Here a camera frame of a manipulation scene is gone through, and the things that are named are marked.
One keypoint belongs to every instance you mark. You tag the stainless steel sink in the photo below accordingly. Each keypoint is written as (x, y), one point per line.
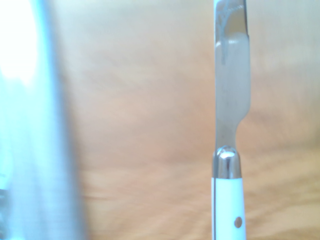
(35, 140)

